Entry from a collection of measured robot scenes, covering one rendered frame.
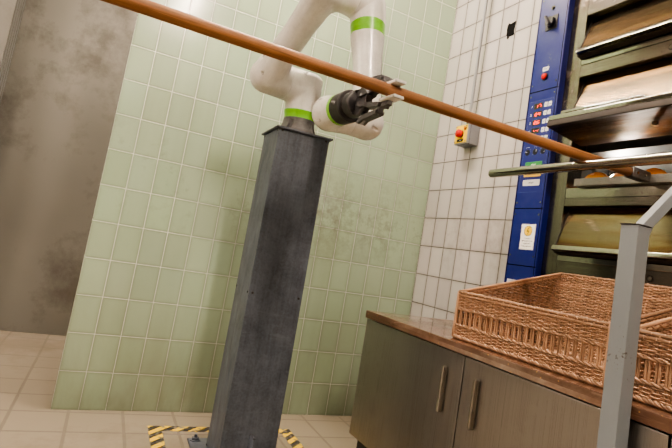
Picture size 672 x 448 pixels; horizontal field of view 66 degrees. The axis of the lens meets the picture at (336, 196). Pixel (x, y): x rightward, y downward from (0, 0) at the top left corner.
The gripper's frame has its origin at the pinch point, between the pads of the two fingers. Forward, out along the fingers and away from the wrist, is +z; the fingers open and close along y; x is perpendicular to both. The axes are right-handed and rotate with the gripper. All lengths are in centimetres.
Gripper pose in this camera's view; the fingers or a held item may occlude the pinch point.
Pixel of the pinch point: (392, 91)
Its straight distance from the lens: 130.3
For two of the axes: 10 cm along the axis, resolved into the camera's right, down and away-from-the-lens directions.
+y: -1.7, 9.8, -1.0
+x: -8.8, -2.0, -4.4
